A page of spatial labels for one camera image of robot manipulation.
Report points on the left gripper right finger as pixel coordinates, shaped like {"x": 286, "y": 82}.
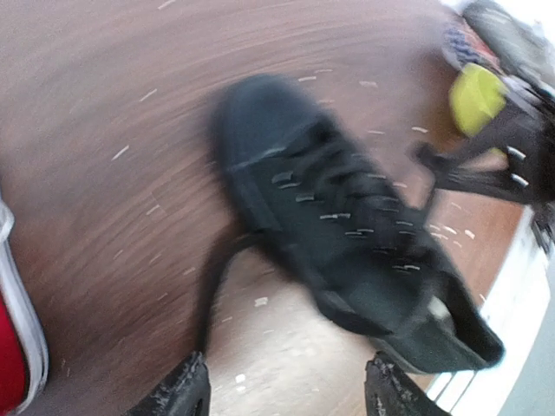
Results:
{"x": 390, "y": 392}

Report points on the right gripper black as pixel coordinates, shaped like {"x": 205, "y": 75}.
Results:
{"x": 524, "y": 175}

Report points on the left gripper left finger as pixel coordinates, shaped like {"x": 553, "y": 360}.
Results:
{"x": 186, "y": 390}

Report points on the upturned shoe orange sole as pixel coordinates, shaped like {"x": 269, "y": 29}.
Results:
{"x": 311, "y": 200}

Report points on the red canvas sneaker white laces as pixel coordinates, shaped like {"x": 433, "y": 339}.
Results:
{"x": 24, "y": 350}

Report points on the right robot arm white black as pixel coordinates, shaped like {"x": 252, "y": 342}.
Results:
{"x": 522, "y": 52}

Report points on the lime green bowl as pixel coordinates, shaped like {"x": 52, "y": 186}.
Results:
{"x": 475, "y": 98}

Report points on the red patterned bowl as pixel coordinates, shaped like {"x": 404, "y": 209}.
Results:
{"x": 461, "y": 46}

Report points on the front aluminium rail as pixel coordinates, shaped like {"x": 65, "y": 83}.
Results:
{"x": 512, "y": 311}

